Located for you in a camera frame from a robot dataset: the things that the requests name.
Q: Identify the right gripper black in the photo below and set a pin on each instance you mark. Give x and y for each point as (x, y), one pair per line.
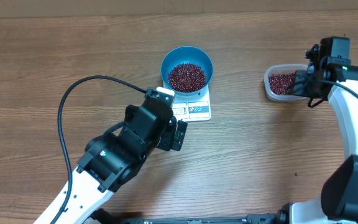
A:
(300, 81)

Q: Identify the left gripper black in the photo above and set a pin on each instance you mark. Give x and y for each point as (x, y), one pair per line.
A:
(166, 144)

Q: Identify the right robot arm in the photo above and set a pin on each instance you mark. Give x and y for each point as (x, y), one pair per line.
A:
(331, 77)

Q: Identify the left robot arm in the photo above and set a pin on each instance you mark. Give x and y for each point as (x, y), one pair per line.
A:
(115, 157)

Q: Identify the white kitchen scale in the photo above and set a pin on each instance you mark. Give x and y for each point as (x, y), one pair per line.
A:
(195, 106)

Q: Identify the red beans in bowl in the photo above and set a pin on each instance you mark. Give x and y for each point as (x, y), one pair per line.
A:
(187, 78)

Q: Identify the blue bowl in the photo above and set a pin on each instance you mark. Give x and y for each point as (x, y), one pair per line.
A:
(186, 54)

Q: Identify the clear plastic container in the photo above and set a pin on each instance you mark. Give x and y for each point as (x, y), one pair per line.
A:
(281, 69)

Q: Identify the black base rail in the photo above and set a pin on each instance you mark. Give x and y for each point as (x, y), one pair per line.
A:
(100, 216)

